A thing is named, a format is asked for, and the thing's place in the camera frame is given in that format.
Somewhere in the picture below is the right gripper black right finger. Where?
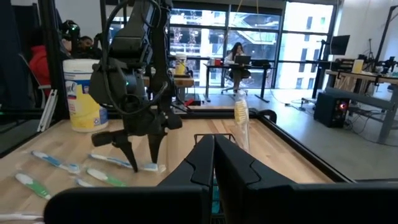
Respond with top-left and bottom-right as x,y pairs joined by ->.
215,134 -> 398,224

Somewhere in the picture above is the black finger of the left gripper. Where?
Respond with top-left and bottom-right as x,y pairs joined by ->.
119,137 -> 139,173
148,133 -> 164,164

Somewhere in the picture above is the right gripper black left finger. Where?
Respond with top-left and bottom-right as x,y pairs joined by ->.
43,134 -> 215,224

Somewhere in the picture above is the blue toothbrush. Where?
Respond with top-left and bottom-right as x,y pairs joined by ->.
30,149 -> 82,175
73,177 -> 96,189
88,152 -> 167,174

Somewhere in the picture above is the green toothbrush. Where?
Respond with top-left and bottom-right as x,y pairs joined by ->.
85,167 -> 129,188
14,172 -> 53,200

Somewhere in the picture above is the teal mouthwash bottle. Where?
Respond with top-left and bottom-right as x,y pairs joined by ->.
212,177 -> 222,215

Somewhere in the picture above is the orange toothbrush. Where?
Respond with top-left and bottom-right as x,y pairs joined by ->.
233,89 -> 252,154

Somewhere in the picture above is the wooden workbench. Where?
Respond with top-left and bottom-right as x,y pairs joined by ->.
142,76 -> 195,105
325,70 -> 398,144

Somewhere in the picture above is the yellow Lysol wipes canister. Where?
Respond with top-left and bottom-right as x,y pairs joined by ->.
62,58 -> 109,134

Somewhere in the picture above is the person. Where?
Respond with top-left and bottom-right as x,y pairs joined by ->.
27,27 -> 75,97
225,42 -> 250,94
77,35 -> 95,59

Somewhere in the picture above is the black office chair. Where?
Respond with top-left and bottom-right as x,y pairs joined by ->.
220,67 -> 251,96

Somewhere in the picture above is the black computer tower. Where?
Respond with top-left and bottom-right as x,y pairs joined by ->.
313,92 -> 351,129

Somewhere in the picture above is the black laptop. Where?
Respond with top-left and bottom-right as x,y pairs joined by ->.
233,55 -> 252,65

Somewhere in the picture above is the black office desk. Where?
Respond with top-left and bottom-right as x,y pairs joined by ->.
203,62 -> 272,103

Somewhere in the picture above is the pale yellow canister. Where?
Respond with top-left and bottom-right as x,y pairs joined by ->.
351,58 -> 364,75

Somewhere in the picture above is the black monitor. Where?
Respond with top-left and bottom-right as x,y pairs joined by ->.
329,34 -> 351,56

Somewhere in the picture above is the white flat rail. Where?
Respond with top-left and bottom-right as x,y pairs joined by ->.
37,89 -> 59,133

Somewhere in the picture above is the black frame clamp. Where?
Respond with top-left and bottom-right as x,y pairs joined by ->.
248,108 -> 278,124

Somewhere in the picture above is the yellow hanging rope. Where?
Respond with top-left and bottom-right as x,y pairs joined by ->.
238,0 -> 261,15

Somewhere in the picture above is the large glass window wall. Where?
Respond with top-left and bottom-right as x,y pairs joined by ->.
107,0 -> 338,91

